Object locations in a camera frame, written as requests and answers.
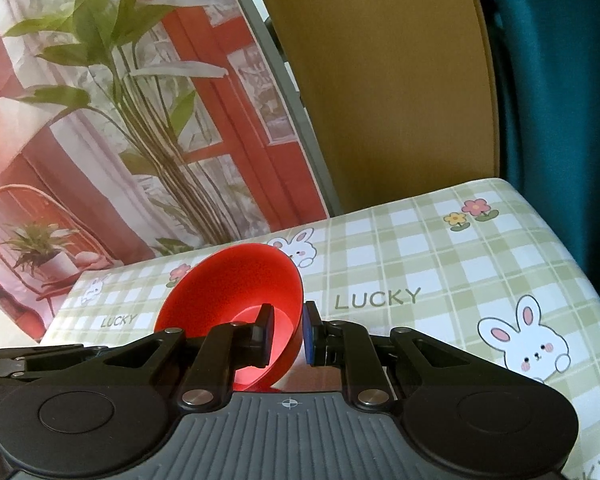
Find teal curtain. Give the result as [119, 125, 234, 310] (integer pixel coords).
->
[472, 0, 600, 326]

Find printed backdrop cloth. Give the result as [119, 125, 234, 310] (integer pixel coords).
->
[0, 0, 331, 346]

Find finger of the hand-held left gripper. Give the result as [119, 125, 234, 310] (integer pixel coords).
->
[0, 344, 108, 383]

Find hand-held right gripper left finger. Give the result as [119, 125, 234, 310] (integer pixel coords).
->
[94, 304, 276, 410]

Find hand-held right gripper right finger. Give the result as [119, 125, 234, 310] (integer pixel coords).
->
[304, 301, 501, 411]

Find wooden board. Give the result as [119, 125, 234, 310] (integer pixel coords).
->
[245, 0, 501, 218]

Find checked rabbit print tablecloth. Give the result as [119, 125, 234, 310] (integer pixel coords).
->
[40, 177, 600, 480]

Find red bowl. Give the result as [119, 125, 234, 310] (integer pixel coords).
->
[153, 243, 303, 393]

